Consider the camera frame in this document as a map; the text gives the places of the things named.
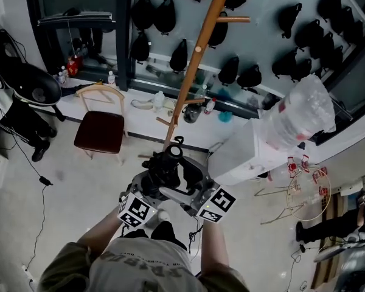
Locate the grey olive printed t-shirt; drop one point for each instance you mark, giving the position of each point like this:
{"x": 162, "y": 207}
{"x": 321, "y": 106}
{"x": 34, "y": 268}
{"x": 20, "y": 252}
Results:
{"x": 140, "y": 269}

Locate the white power strip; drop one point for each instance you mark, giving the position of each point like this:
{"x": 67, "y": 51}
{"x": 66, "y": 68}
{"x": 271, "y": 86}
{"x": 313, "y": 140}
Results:
{"x": 27, "y": 274}

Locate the teal cloth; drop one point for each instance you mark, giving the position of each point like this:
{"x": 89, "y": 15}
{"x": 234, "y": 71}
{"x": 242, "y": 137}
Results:
{"x": 225, "y": 116}

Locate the red label plastic bottle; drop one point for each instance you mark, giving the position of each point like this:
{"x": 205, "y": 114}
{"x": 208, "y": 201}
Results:
{"x": 111, "y": 78}

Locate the black power adapter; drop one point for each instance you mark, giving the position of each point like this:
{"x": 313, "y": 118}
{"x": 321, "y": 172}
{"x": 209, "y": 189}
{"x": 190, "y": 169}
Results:
{"x": 45, "y": 180}

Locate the white left shoe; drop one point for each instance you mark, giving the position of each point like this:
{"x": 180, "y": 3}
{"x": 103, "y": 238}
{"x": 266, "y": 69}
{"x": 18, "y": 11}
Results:
{"x": 161, "y": 217}

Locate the wooden chair dark seat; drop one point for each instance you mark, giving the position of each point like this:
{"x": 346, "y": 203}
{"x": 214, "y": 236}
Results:
{"x": 98, "y": 131}

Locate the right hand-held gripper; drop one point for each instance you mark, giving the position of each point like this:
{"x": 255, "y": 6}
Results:
{"x": 219, "y": 202}

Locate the pile of clear red-label bottles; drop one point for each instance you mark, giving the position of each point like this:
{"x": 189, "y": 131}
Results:
{"x": 316, "y": 175}

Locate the person's right forearm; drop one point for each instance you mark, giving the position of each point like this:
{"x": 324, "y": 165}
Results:
{"x": 214, "y": 248}

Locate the black umbrella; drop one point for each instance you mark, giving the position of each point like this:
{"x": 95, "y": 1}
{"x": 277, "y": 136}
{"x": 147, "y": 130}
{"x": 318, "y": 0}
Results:
{"x": 161, "y": 175}

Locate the clear water jug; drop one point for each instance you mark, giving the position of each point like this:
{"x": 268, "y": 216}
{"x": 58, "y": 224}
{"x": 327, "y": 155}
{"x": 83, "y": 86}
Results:
{"x": 304, "y": 111}

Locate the brown wooden board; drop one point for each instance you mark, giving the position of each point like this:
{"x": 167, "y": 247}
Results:
{"x": 327, "y": 254}

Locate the dark glass jar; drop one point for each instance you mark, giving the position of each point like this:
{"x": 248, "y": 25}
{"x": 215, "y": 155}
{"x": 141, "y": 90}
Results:
{"x": 191, "y": 114}

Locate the wooden coat rack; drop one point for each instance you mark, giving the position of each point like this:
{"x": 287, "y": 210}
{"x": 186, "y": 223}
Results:
{"x": 188, "y": 71}

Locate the white bottle red cap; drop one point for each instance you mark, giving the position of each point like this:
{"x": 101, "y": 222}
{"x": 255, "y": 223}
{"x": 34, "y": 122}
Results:
{"x": 210, "y": 106}

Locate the black oval case white rim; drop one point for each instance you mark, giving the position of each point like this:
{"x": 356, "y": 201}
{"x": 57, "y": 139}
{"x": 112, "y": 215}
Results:
{"x": 33, "y": 85}
{"x": 331, "y": 252}

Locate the small clear plastic bottle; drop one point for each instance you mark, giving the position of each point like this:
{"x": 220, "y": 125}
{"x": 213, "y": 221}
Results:
{"x": 61, "y": 78}
{"x": 65, "y": 71}

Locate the clear water bottle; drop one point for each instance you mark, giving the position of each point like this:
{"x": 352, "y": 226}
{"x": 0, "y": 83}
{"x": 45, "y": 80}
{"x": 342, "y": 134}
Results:
{"x": 203, "y": 91}
{"x": 159, "y": 102}

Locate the red jar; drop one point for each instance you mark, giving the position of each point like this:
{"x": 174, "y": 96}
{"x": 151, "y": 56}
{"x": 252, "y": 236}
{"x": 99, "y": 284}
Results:
{"x": 74, "y": 67}

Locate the person's black trousers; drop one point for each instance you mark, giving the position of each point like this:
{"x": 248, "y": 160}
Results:
{"x": 164, "y": 234}

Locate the black folded cloth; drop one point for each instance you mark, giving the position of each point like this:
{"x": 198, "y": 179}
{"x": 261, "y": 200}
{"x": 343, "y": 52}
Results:
{"x": 74, "y": 90}

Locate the white water dispenser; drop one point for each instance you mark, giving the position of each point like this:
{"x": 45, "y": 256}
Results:
{"x": 246, "y": 157}

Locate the pale wooden clothes hanger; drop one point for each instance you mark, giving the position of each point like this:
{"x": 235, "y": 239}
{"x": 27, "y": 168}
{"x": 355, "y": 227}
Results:
{"x": 105, "y": 100}

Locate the group of black wall bags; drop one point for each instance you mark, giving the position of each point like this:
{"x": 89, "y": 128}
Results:
{"x": 165, "y": 15}

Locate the person's left forearm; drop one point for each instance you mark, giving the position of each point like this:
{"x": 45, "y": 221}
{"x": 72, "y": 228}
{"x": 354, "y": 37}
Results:
{"x": 103, "y": 233}

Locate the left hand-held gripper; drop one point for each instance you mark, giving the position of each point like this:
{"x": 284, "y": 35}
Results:
{"x": 137, "y": 210}

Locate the black hanging bag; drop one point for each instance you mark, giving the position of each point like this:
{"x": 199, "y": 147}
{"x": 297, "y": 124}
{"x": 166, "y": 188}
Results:
{"x": 60, "y": 112}

